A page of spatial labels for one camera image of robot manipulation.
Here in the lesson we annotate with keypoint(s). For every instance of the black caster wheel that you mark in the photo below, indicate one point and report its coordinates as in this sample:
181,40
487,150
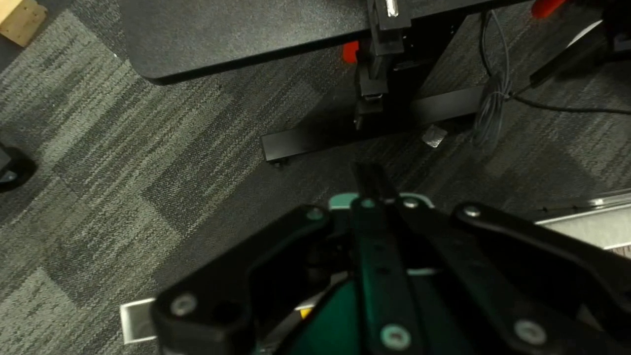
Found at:
12,168

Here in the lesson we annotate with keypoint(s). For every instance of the white framed floor plate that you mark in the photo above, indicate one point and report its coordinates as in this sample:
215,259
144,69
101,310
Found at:
138,320

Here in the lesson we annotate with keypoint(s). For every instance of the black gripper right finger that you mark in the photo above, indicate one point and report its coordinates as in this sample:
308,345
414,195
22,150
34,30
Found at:
499,263

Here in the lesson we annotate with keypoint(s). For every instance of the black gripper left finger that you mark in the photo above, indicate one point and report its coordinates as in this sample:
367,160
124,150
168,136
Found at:
375,263

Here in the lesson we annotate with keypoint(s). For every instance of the black desk top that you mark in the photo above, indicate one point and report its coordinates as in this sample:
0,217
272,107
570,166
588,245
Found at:
248,32

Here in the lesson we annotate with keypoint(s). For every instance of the white tape piece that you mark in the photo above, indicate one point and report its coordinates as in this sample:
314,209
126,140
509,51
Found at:
434,136

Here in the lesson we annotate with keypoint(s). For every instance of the red knob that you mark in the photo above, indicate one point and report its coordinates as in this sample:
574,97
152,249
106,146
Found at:
351,51

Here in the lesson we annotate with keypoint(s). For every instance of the black desk leg frame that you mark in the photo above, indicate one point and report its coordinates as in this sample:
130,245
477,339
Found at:
394,119

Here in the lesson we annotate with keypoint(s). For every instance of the wooden block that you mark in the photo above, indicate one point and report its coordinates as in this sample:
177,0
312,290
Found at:
20,20

